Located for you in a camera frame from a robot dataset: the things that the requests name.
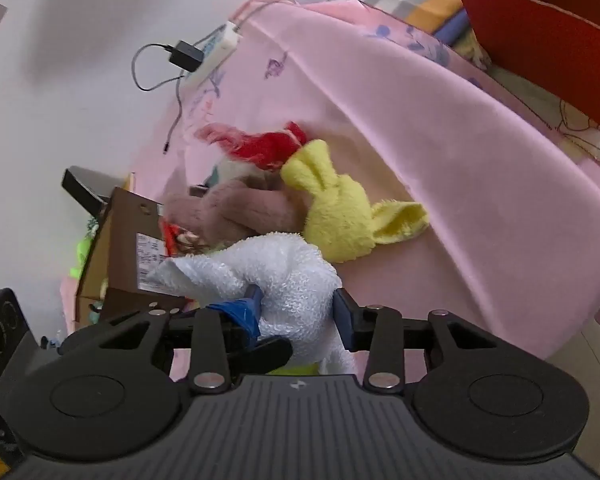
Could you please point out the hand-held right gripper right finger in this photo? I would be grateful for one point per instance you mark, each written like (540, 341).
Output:
(344, 317)

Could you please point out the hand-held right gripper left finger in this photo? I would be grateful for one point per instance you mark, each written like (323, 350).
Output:
(240, 312)

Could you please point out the white terry towel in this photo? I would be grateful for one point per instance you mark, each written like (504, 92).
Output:
(290, 280)

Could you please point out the mauve plush bear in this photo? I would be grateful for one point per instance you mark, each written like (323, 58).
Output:
(240, 210)

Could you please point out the brown cardboard box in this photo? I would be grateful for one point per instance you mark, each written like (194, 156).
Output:
(125, 230)

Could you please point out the red knitted plush toy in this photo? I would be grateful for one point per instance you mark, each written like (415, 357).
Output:
(260, 147)

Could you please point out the red printed pouch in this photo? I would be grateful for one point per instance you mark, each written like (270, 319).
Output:
(180, 237)

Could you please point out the green yellow plush toy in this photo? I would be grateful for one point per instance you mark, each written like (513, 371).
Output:
(81, 255)

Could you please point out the black phone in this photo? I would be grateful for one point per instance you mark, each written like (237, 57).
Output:
(82, 187)

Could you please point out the pink printed bed sheet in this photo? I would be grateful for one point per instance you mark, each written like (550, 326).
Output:
(430, 160)

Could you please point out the black charger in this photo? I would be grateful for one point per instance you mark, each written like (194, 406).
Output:
(185, 55)

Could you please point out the white power strip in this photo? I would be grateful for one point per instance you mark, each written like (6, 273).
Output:
(220, 45)

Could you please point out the red felt box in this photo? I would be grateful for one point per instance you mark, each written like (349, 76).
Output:
(530, 35)

